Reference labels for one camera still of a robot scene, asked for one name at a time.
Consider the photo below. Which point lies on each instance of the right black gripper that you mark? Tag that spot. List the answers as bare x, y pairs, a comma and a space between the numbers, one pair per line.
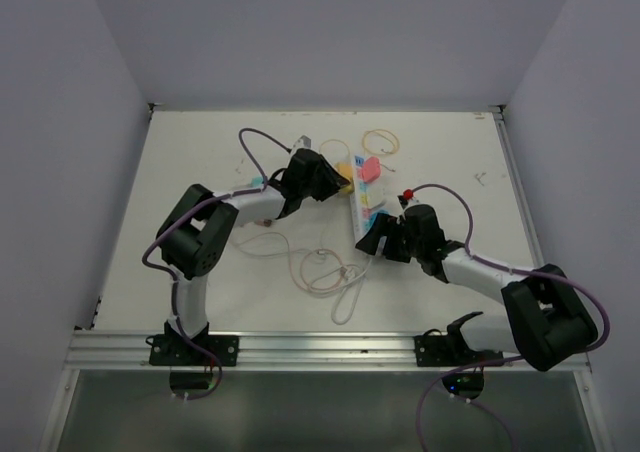
384, 225

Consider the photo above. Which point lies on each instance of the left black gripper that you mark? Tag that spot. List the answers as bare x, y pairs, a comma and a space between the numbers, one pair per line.
333, 181

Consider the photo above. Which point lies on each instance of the yellow charger plug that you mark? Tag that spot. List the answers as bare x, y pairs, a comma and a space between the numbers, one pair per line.
347, 189
345, 170

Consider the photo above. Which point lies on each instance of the white power strip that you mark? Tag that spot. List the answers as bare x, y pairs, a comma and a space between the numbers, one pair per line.
362, 216

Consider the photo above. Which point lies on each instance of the teal charger plug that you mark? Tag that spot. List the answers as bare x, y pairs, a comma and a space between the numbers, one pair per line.
258, 183

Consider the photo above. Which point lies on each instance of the brown pink charger plug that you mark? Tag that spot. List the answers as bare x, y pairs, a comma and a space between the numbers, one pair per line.
264, 222

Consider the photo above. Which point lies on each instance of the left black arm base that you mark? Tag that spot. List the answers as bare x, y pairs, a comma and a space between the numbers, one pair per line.
171, 350

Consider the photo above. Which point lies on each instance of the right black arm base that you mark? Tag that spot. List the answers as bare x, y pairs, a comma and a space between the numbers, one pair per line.
432, 349

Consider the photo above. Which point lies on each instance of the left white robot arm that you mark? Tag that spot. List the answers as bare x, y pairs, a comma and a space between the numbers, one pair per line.
193, 237

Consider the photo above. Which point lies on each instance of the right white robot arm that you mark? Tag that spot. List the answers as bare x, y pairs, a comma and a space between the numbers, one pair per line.
544, 321

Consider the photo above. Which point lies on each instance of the white flat plug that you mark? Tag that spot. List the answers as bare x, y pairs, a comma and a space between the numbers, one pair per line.
375, 196

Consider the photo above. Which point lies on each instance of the pink flat plug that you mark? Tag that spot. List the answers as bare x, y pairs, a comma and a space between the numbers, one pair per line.
370, 170

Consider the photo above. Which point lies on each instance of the aluminium frame rail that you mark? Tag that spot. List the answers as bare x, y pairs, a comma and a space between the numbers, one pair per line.
252, 351

